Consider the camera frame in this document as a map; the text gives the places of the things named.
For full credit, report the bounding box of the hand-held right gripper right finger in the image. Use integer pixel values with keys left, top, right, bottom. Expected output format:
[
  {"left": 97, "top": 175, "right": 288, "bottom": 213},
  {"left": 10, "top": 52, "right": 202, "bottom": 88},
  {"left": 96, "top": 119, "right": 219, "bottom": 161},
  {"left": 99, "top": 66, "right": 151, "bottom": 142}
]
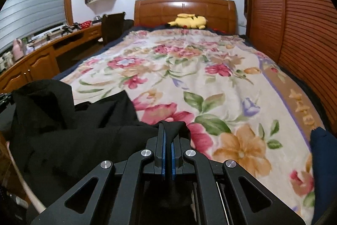
[{"left": 170, "top": 135, "right": 307, "bottom": 225}]

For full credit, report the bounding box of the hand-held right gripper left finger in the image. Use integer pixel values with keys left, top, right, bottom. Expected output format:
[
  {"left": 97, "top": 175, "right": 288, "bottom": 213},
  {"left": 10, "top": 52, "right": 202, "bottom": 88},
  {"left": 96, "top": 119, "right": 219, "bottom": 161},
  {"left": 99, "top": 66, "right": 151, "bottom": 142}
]
[{"left": 30, "top": 122, "right": 166, "bottom": 225}]

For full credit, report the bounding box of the black buttoned coat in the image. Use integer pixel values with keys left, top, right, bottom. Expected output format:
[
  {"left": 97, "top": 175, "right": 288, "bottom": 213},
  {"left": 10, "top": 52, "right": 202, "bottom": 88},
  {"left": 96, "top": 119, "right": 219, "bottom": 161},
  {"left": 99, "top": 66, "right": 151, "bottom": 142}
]
[{"left": 0, "top": 79, "right": 195, "bottom": 215}]

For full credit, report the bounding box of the floral blanket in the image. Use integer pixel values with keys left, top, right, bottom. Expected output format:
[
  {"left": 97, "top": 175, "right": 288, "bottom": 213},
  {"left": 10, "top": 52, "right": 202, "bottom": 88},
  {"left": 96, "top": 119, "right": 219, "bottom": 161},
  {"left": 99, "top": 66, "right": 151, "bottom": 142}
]
[{"left": 59, "top": 27, "right": 325, "bottom": 225}]

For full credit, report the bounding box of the yellow plush toy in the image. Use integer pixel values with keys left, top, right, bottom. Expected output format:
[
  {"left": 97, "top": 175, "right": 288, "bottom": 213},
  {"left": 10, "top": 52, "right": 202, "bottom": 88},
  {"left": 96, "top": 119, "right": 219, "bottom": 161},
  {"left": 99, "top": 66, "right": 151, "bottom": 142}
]
[{"left": 168, "top": 13, "right": 208, "bottom": 30}]

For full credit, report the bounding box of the dark brown chair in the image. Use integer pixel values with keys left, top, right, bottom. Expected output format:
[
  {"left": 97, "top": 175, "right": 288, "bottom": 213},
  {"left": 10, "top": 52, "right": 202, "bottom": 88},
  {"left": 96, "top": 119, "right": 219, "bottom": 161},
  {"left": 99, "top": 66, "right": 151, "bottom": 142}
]
[{"left": 101, "top": 12, "right": 126, "bottom": 46}]

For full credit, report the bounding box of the wooden bed headboard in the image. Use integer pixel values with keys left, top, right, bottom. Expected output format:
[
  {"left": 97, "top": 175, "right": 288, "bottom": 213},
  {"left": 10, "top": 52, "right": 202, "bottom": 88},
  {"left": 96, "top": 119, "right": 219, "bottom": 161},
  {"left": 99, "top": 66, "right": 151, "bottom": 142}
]
[{"left": 134, "top": 0, "right": 237, "bottom": 35}]

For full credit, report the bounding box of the dark blue cloth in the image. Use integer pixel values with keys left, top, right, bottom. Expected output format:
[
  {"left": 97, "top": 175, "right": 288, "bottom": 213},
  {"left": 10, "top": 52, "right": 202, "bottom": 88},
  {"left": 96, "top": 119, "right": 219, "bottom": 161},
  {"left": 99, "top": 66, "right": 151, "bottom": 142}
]
[{"left": 309, "top": 127, "right": 336, "bottom": 224}]

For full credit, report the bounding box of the wooden desk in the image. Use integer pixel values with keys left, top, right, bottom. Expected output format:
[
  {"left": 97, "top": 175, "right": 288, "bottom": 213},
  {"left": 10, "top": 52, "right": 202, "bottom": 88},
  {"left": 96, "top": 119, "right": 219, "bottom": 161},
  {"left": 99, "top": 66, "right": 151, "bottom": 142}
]
[{"left": 0, "top": 22, "right": 106, "bottom": 94}]

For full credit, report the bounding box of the black gadget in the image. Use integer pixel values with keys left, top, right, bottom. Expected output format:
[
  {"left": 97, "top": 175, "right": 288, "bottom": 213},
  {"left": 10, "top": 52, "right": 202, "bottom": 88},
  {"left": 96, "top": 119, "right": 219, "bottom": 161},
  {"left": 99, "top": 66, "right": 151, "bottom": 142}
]
[{"left": 59, "top": 23, "right": 81, "bottom": 37}]

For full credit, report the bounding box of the wooden louvered wardrobe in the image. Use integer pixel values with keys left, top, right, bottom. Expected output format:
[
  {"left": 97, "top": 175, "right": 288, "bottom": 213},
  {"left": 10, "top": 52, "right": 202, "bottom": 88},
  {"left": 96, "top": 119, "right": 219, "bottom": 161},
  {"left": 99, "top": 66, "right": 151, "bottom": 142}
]
[{"left": 242, "top": 0, "right": 337, "bottom": 133}]

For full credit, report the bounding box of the grey window blind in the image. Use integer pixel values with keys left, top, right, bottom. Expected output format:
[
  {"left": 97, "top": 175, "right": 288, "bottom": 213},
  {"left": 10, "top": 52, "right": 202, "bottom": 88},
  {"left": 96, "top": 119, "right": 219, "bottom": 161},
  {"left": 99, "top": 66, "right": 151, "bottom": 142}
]
[{"left": 0, "top": 0, "right": 66, "bottom": 53}]

